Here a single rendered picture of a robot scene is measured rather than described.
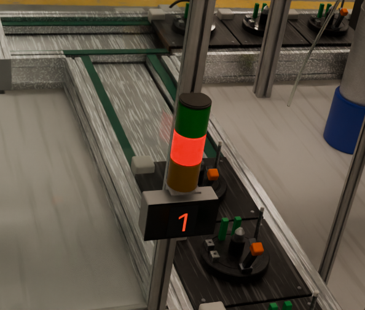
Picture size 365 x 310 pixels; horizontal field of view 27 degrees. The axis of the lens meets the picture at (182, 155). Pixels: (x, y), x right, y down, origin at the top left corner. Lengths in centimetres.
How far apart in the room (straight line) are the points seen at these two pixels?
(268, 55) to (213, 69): 19
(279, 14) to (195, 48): 118
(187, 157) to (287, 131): 110
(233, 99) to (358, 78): 43
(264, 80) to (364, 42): 41
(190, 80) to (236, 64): 129
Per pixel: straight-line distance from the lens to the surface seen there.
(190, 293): 147
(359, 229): 194
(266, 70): 237
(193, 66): 115
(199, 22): 112
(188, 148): 117
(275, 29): 231
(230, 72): 245
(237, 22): 263
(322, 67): 259
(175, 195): 124
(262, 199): 177
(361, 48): 211
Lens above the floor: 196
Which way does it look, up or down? 32 degrees down
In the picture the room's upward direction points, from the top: 9 degrees clockwise
